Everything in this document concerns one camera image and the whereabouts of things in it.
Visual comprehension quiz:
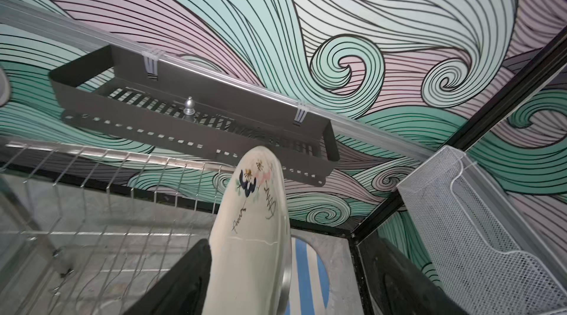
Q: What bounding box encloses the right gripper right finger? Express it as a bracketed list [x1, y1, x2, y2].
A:
[357, 230, 466, 314]

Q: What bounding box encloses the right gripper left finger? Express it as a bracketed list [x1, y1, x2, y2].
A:
[126, 239, 212, 315]

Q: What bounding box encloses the cream floral plate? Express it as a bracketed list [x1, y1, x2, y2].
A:
[202, 146, 292, 314]

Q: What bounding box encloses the blue striped plate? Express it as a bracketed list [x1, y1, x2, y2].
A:
[284, 237, 330, 315]

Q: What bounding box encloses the steel two-tier dish rack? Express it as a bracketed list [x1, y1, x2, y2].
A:
[1, 139, 224, 314]

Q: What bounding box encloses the clear mesh wall bin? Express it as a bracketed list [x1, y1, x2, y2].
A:
[397, 146, 566, 314]

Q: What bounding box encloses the black wall shelf basket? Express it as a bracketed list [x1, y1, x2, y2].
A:
[49, 45, 340, 187]

